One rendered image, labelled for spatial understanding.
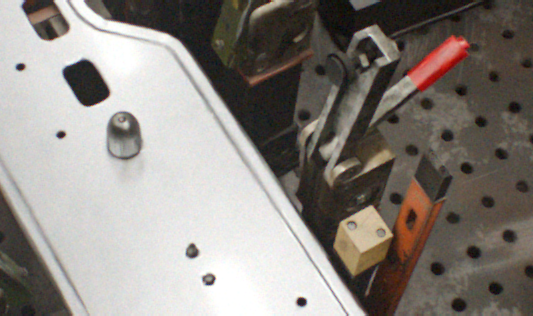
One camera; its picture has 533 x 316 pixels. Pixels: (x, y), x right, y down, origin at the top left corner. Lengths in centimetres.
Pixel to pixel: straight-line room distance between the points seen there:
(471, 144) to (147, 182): 53
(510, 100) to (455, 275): 26
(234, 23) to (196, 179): 15
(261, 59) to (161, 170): 16
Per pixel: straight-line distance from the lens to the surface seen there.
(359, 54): 91
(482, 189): 145
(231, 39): 113
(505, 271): 141
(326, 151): 102
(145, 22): 132
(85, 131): 111
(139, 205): 107
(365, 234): 100
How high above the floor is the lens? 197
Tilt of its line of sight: 62 degrees down
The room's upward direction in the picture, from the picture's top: 7 degrees clockwise
